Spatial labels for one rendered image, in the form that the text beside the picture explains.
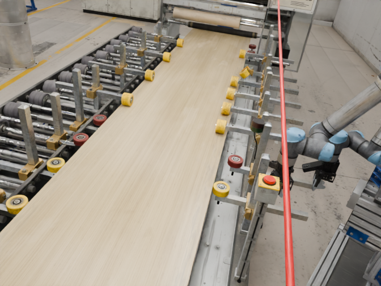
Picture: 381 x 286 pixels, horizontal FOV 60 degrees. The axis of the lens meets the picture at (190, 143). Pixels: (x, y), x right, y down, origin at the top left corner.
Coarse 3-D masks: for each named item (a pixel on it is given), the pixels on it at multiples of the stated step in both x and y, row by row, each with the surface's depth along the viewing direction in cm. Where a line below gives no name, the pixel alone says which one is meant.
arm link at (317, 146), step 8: (312, 136) 133; (320, 136) 131; (312, 144) 127; (320, 144) 126; (328, 144) 127; (304, 152) 128; (312, 152) 127; (320, 152) 126; (328, 152) 125; (320, 160) 128; (328, 160) 126
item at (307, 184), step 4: (232, 168) 175; (240, 168) 175; (244, 168) 175; (248, 168) 176; (236, 172) 176; (240, 172) 176; (244, 172) 175; (248, 172) 175; (268, 172) 175; (296, 180) 171; (300, 180) 172; (304, 180) 172; (308, 180) 172; (296, 184) 172; (300, 184) 172; (304, 184) 171; (308, 184) 170; (312, 184) 170
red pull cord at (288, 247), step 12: (288, 168) 44; (288, 180) 41; (288, 192) 39; (288, 204) 37; (288, 216) 36; (288, 228) 34; (288, 240) 33; (288, 252) 32; (288, 264) 30; (288, 276) 29
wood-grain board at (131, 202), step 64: (192, 64) 290; (128, 128) 188; (192, 128) 196; (64, 192) 140; (128, 192) 144; (192, 192) 149; (0, 256) 111; (64, 256) 114; (128, 256) 116; (192, 256) 119
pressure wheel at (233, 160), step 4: (232, 156) 175; (236, 156) 176; (228, 160) 173; (232, 160) 172; (236, 160) 173; (240, 160) 173; (228, 164) 173; (232, 164) 171; (236, 164) 171; (240, 164) 172; (236, 168) 172; (232, 172) 178
